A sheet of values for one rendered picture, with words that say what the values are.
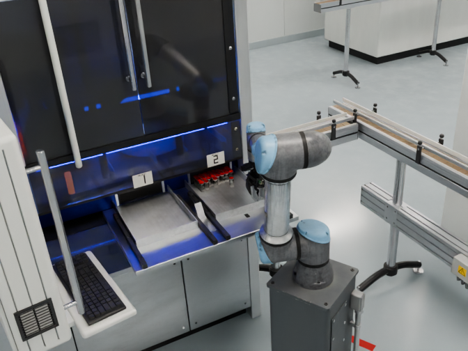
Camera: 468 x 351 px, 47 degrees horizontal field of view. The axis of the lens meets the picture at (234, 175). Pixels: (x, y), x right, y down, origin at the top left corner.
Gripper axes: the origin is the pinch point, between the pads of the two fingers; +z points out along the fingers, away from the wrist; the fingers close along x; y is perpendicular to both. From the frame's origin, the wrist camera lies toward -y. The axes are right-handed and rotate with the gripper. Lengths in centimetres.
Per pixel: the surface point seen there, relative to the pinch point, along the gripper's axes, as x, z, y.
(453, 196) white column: 144, 56, -20
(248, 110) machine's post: 10.5, -29.7, -24.1
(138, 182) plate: -43, -10, -24
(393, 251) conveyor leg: 87, 66, -7
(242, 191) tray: 0.0, 3.3, -13.6
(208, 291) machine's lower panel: -17, 62, -24
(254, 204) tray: -2.0, 1.0, 1.8
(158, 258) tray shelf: -49, 4, 13
